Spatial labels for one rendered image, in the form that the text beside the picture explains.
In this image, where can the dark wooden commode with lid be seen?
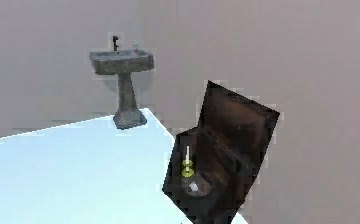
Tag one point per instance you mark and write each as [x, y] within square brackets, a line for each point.
[234, 140]

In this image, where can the small pale soap bottle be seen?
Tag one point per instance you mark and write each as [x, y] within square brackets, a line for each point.
[135, 47]

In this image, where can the black sink faucet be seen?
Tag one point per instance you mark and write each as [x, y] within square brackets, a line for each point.
[115, 42]

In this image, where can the grey stone pedestal sink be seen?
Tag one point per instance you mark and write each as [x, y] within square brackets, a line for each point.
[121, 63]

